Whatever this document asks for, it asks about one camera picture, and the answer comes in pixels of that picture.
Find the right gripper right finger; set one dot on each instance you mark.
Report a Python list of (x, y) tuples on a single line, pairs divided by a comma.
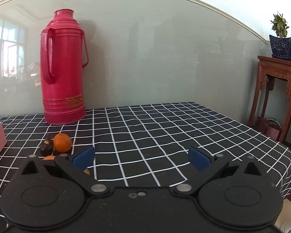
[(206, 168)]

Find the carved wooden plant stand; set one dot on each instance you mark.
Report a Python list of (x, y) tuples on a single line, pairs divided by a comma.
[(272, 94)]

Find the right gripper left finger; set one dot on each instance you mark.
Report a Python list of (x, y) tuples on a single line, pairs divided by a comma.
[(74, 166)]

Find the dark mangosteen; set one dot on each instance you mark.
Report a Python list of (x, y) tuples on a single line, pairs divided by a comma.
[(46, 147)]

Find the black white checked tablecloth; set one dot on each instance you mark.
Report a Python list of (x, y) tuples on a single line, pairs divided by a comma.
[(147, 144)]

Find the pink bag under stand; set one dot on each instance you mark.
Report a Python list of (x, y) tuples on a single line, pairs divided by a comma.
[(268, 127)]

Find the blue potted plant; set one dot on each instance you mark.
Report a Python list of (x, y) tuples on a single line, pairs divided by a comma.
[(280, 44)]

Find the red thermos flask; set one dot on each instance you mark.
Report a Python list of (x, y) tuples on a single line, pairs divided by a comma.
[(62, 45)]

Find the orange mandarin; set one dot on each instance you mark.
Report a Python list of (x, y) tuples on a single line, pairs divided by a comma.
[(62, 143)]

